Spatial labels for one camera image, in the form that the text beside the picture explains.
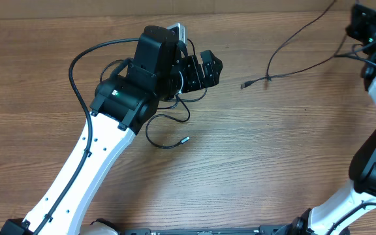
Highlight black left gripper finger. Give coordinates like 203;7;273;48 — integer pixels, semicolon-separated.
196;61;212;88
200;50;223;87

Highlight black thick plug cable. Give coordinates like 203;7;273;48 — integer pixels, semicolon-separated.
99;38;208;110

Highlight black long looped cable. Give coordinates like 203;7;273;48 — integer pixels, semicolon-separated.
240;0;355;90

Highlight black short usb cable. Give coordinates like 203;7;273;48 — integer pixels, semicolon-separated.
144;94;191;149

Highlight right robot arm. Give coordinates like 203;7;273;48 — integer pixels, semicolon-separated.
277;3;376;234

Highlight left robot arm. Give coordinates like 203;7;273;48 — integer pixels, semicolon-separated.
1;23;223;235

